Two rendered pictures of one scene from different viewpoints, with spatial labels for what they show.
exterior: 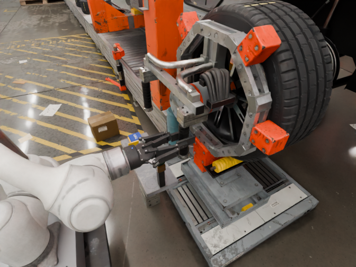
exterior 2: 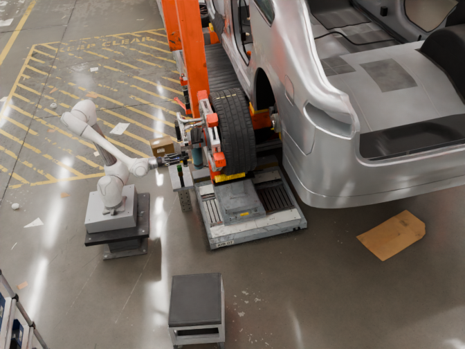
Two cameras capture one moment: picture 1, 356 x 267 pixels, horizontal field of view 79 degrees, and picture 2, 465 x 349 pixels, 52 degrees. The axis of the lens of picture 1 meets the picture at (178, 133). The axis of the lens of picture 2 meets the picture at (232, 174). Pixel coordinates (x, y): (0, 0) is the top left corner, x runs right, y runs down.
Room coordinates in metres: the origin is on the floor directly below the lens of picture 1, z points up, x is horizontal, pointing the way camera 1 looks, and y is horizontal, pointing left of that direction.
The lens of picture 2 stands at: (-2.02, -1.25, 2.96)
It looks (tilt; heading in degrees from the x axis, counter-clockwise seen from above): 40 degrees down; 19
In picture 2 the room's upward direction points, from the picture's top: 6 degrees counter-clockwise
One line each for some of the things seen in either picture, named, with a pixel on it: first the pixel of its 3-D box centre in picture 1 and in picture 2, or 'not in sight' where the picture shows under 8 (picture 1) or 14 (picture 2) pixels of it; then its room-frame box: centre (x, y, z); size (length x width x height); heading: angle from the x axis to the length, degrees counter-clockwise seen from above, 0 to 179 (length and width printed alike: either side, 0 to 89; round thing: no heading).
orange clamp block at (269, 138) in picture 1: (268, 137); (219, 159); (0.53, -0.30, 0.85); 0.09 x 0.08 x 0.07; 28
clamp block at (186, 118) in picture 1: (192, 113); (186, 145); (0.56, -0.05, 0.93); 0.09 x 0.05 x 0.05; 118
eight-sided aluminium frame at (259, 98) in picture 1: (212, 95); (210, 136); (0.81, -0.15, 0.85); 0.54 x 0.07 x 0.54; 28
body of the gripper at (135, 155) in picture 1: (140, 154); (162, 160); (0.47, 0.12, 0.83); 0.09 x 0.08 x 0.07; 118
